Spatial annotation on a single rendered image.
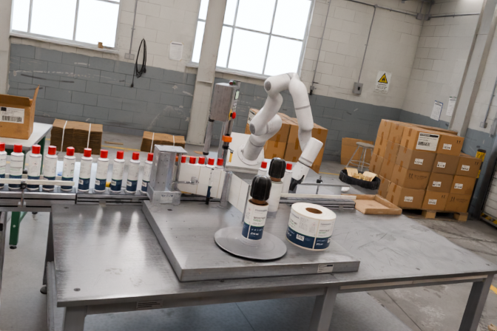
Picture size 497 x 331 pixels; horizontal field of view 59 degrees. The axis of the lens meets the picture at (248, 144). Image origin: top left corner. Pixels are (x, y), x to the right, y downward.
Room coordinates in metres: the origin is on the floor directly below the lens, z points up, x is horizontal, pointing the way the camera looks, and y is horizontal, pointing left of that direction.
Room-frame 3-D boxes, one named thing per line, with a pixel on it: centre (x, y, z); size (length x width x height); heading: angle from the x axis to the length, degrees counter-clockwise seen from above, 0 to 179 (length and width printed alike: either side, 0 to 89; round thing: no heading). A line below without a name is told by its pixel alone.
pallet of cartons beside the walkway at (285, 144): (6.30, -0.46, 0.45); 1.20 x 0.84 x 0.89; 17
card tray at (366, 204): (2.81, -0.86, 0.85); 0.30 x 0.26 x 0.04; 117
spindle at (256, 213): (1.75, -0.08, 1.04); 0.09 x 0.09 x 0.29
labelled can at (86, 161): (2.01, 0.74, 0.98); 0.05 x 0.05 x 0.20
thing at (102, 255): (2.33, -0.13, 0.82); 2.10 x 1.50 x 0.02; 117
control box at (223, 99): (2.39, 0.17, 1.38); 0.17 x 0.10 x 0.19; 172
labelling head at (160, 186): (2.09, 0.37, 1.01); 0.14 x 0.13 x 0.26; 117
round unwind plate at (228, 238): (1.75, -0.08, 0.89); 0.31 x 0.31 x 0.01
